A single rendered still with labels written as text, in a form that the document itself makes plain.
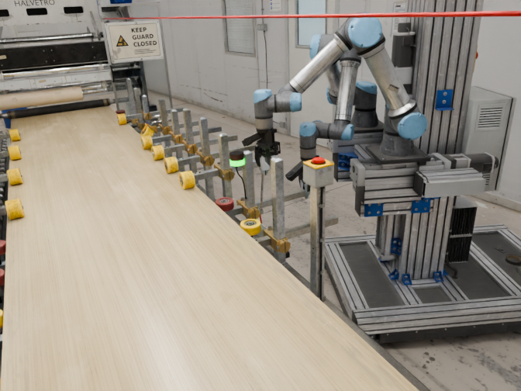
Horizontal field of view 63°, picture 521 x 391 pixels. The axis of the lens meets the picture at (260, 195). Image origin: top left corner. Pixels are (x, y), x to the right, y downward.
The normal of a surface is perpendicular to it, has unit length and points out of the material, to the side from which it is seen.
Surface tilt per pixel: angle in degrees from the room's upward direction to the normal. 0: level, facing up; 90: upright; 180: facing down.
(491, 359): 0
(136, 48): 90
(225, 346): 0
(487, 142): 90
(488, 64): 90
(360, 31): 83
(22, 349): 0
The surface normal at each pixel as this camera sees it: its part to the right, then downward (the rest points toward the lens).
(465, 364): -0.04, -0.91
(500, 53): -0.83, 0.26
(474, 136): 0.07, 0.40
